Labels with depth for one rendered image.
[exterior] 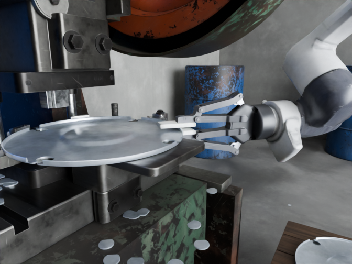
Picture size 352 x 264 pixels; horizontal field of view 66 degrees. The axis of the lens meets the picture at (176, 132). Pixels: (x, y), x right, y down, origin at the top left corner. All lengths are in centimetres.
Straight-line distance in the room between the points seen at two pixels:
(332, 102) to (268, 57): 318
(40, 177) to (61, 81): 16
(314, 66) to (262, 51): 316
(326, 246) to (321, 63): 59
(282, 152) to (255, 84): 321
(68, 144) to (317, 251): 78
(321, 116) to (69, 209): 48
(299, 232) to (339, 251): 13
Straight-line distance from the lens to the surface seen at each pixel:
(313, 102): 60
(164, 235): 52
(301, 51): 63
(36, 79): 48
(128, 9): 55
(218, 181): 63
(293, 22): 371
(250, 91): 381
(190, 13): 75
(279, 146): 60
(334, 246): 102
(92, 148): 42
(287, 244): 98
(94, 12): 54
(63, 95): 56
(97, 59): 49
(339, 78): 59
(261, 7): 72
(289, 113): 60
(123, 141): 44
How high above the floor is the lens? 90
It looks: 14 degrees down
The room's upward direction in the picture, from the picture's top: straight up
